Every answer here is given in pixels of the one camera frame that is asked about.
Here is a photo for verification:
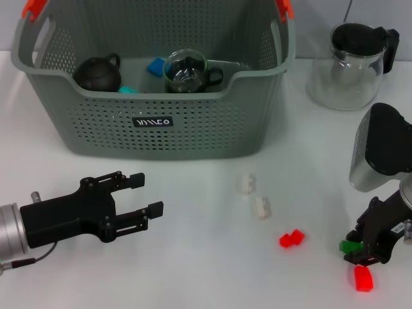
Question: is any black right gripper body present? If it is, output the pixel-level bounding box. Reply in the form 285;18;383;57
355;189;410;265

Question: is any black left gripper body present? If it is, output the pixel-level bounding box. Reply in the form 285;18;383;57
19;176;119;249

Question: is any green toy brick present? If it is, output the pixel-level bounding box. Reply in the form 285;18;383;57
339;239;364;255

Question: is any bright red toy brick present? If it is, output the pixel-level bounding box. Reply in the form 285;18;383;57
353;266;375;293

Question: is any orange-red notched toy brick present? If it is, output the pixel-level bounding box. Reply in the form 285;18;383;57
278;228;306;248

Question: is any blue square toy brick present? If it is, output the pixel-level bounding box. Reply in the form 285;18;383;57
147;57;165;78

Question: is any glass teacup with black base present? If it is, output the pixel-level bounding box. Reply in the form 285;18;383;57
163;48;224;94

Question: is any grey-green perforated storage basket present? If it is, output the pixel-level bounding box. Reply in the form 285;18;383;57
10;0;296;161

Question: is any clear toy brick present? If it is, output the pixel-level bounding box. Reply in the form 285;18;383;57
253;196;272;222
236;173;258;196

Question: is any black clay teapot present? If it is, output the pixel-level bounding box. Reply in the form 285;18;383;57
72;52;122;93

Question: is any glass teapot with black lid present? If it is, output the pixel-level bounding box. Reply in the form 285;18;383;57
304;22;400;112

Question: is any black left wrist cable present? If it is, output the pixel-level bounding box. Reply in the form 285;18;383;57
0;243;59;268

